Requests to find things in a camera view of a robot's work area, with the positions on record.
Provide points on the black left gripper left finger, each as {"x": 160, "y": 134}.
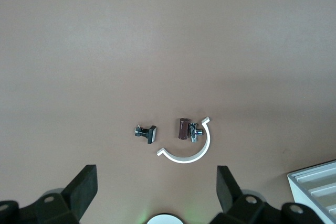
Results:
{"x": 78, "y": 192}

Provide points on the brown cylinder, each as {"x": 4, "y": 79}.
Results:
{"x": 183, "y": 129}

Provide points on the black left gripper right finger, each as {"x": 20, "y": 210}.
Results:
{"x": 228, "y": 190}

